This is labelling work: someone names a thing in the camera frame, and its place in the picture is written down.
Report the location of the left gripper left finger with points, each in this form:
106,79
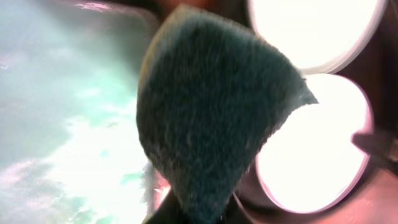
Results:
169,212

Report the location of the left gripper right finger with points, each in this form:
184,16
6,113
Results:
234,212

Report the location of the white round plate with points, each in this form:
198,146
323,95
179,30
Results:
310,163

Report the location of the dark green scrub sponge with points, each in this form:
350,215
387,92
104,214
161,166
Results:
211,93

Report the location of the mint plate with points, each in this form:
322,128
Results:
318,36

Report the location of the rectangular green water tray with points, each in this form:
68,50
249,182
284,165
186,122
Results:
70,152

